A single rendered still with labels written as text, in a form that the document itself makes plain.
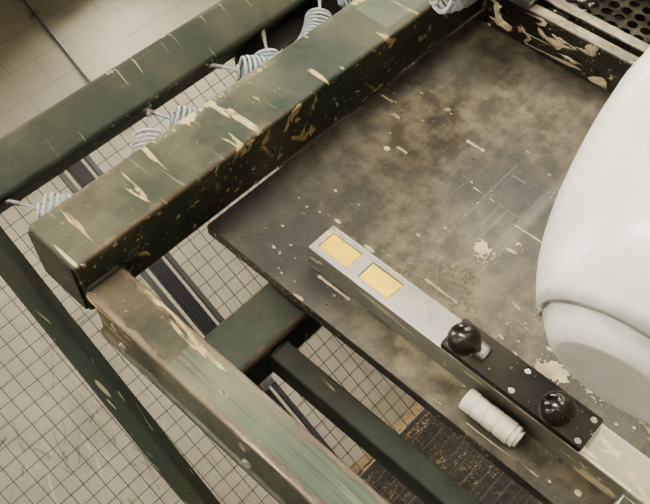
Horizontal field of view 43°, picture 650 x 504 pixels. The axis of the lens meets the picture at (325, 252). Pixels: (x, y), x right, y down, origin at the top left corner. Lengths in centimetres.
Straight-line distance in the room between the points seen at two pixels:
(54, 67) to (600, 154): 578
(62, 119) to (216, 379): 79
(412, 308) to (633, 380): 74
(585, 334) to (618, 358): 1
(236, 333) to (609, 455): 49
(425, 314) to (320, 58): 43
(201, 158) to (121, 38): 510
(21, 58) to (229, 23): 432
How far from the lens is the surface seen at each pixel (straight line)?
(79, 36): 616
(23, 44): 609
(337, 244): 109
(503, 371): 100
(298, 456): 93
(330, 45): 127
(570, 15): 144
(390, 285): 105
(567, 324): 31
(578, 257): 30
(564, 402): 88
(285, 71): 122
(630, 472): 100
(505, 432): 99
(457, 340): 89
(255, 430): 95
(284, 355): 110
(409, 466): 105
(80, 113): 164
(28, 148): 161
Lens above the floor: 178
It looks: 5 degrees down
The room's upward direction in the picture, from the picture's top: 39 degrees counter-clockwise
